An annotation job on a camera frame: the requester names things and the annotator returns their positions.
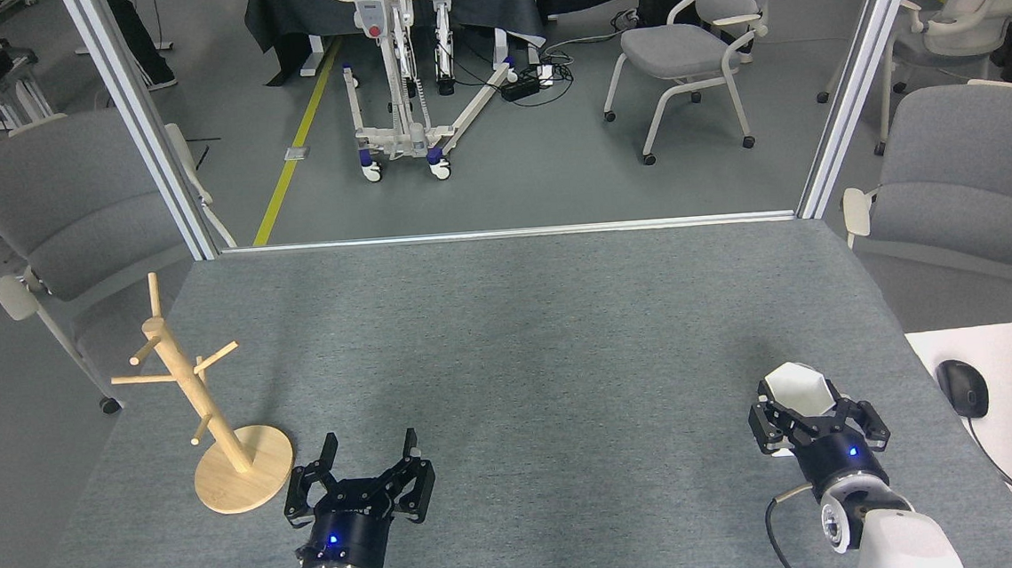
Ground grey office chair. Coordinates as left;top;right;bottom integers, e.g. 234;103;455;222
810;0;1012;160
833;77;1012;332
595;0;805;169
0;101;248;423

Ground black power strip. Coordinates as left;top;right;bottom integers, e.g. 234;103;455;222
500;64;558;103

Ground silver aluminium rail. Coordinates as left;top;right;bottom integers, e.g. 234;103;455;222
219;207;801;260

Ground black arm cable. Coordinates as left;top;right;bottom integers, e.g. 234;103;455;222
761;481;822;568

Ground person's legs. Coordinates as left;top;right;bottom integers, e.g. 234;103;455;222
103;0;179;94

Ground white faceted cup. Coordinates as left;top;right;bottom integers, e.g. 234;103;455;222
757;359;845;461

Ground silver aluminium post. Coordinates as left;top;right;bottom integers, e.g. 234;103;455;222
60;0;222;270
782;0;947;220

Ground black computer mouse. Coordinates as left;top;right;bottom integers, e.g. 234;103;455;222
936;357;991;421

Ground white stand on wheels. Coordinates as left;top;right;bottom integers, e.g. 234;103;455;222
319;0;528;188

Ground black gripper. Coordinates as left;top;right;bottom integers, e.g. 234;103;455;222
746;371;897;513
279;426;443;568

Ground wooden cup rack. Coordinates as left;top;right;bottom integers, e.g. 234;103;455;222
104;264;299;523

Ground black table cloth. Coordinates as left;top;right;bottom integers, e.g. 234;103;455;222
243;0;550;89

